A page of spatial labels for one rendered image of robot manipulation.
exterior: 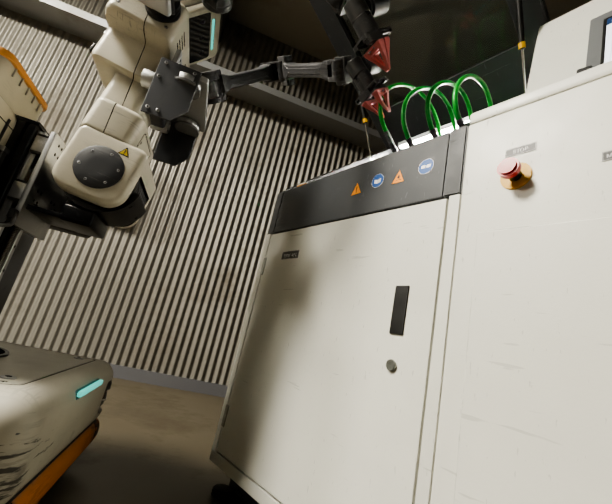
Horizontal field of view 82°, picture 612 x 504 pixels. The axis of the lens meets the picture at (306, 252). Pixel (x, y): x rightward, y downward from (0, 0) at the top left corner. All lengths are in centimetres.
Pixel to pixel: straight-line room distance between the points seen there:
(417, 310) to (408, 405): 17
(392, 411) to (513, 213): 41
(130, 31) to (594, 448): 123
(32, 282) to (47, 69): 160
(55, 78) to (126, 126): 252
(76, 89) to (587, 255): 329
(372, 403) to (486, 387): 22
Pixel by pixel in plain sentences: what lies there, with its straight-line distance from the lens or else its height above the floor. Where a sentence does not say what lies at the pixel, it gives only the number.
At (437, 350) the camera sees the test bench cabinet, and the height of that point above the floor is 48.
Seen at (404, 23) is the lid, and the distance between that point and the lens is 166.
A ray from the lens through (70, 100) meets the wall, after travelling 337.
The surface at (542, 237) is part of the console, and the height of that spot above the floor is 68.
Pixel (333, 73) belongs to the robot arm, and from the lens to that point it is 133.
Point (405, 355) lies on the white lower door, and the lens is 72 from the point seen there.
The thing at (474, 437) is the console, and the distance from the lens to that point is 65.
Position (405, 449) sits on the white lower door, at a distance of 72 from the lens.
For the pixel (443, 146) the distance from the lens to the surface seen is 86.
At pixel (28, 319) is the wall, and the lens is 295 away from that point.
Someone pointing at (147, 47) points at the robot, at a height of 109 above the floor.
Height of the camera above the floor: 43
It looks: 16 degrees up
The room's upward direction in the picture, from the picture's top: 13 degrees clockwise
